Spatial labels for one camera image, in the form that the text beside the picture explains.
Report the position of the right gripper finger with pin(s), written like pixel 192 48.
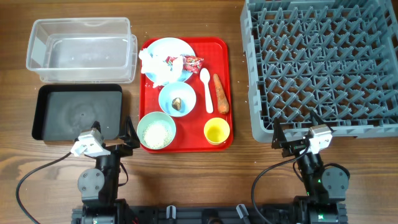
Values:
pixel 278 140
pixel 315 118

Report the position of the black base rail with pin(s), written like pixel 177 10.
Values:
pixel 205 214

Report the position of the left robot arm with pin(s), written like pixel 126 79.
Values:
pixel 99 185

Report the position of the black waste tray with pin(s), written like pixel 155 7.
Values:
pixel 64 111

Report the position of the light green bowl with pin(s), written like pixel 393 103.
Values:
pixel 151 117

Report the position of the white rice pile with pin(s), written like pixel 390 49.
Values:
pixel 157 134

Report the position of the clear plastic waste bin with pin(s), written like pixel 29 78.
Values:
pixel 83 50

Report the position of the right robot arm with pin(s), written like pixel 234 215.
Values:
pixel 326 184

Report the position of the red serving tray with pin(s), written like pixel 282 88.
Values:
pixel 190 136

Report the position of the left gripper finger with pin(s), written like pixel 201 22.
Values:
pixel 96 127
pixel 128 134

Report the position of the orange carrot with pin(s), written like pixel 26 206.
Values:
pixel 223 105

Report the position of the light blue plate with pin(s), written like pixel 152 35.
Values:
pixel 170 47

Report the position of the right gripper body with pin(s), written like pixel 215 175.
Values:
pixel 292 149

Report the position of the grey dishwasher rack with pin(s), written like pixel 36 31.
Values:
pixel 337 58

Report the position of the white tissue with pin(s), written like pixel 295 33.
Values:
pixel 157 65

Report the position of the light blue bowl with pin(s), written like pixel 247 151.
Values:
pixel 180 90

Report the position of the brown food scrap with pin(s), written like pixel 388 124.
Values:
pixel 177 104

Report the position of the red snack wrapper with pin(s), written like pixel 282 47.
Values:
pixel 191 63

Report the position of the white plastic spoon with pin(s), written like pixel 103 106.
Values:
pixel 205 78

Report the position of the yellow cup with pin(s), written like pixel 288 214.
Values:
pixel 216 131

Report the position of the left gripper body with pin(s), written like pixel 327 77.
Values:
pixel 121 151

